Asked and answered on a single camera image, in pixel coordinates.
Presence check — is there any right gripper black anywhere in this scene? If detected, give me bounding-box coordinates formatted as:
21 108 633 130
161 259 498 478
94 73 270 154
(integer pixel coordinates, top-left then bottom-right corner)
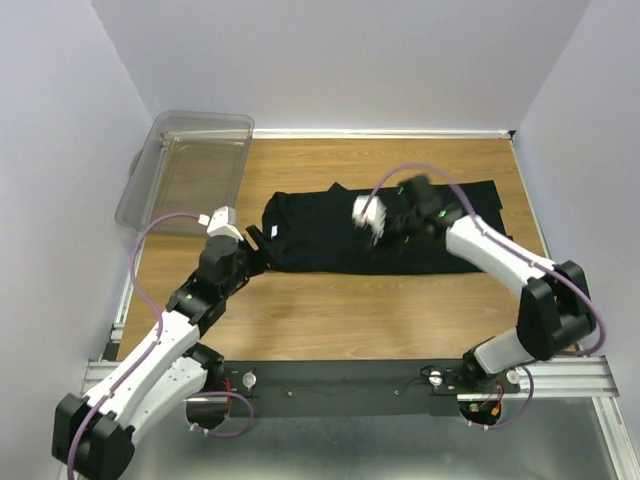
365 204 421 266

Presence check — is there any black t shirt blue logo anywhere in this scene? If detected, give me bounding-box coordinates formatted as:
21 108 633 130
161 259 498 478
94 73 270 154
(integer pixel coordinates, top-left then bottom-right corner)
260 179 511 277

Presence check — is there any clear plastic bin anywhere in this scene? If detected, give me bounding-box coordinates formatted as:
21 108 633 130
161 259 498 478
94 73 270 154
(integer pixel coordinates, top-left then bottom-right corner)
115 111 254 233

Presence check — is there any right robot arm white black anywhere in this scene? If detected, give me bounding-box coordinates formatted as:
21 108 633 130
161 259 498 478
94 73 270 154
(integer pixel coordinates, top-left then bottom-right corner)
352 175 597 392

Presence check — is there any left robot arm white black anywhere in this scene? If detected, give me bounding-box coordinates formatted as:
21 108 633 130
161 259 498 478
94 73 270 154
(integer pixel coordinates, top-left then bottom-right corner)
52 223 258 479

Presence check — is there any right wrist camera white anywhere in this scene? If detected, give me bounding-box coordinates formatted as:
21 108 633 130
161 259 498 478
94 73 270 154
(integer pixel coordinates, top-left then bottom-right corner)
352 195 386 244

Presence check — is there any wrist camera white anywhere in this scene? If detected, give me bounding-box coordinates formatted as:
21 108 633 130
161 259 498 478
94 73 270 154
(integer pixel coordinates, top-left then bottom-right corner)
197 206 244 242
352 195 386 244

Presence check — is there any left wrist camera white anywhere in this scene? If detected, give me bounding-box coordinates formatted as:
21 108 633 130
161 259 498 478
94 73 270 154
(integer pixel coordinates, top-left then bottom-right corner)
197 206 244 242

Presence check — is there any aluminium frame rail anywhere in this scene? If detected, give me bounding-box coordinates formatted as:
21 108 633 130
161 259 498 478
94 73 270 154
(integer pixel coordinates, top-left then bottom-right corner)
57 134 171 480

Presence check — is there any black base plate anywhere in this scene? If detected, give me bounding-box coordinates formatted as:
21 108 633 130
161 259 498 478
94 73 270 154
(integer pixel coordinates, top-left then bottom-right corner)
187 359 520 424

